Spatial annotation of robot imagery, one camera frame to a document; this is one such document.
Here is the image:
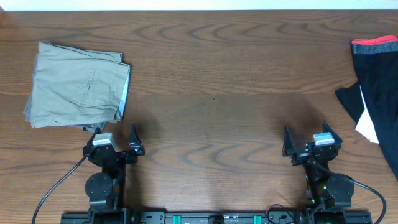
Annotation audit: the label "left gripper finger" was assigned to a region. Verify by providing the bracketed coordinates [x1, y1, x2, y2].
[86, 128, 101, 147]
[129, 123, 144, 152]

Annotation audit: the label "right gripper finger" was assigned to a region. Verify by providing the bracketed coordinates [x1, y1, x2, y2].
[322, 120, 342, 144]
[282, 126, 295, 156]

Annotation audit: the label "black leggings red waistband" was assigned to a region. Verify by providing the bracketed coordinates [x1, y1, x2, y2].
[351, 35, 397, 175]

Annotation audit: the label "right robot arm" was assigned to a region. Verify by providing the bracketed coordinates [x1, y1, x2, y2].
[282, 121, 354, 223]

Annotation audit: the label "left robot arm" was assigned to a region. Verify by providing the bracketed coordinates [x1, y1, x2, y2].
[83, 123, 145, 223]

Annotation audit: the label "black and white garment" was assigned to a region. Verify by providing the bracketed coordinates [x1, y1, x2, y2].
[335, 82, 379, 144]

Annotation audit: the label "folded khaki trousers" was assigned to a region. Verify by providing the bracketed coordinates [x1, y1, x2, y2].
[24, 43, 131, 132]

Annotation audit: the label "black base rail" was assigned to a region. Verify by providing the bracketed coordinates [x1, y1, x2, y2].
[60, 210, 373, 224]

